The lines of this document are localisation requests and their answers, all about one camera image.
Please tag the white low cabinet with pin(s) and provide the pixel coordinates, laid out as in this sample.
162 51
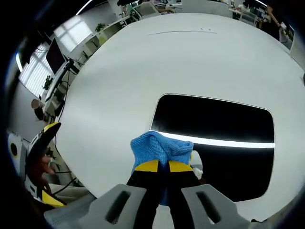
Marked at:
104 33

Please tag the person's left hand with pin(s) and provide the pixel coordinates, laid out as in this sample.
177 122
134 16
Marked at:
43 171

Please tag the black computer monitor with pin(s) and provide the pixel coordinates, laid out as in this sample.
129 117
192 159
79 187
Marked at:
55 56

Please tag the green potted plant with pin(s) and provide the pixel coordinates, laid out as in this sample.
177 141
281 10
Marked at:
100 27
47 82

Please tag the black tablet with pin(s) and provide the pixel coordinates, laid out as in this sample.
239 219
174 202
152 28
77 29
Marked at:
214 119

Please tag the blue cleaning cloth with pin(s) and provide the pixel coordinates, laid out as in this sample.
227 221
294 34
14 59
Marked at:
157 148

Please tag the long curved ceiling light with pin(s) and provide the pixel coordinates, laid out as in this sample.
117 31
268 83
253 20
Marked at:
84 6

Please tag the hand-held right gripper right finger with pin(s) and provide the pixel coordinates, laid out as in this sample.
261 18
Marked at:
209 210

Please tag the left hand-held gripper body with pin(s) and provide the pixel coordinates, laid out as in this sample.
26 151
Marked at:
16 152

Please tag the white upright board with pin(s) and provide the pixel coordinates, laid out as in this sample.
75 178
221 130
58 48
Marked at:
296 51

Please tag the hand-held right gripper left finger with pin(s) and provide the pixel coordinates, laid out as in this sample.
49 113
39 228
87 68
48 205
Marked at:
114 210

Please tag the white standing desk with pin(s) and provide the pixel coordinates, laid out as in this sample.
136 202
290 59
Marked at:
60 78

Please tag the window with white blinds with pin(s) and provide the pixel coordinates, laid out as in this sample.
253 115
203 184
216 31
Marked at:
35 74
72 32

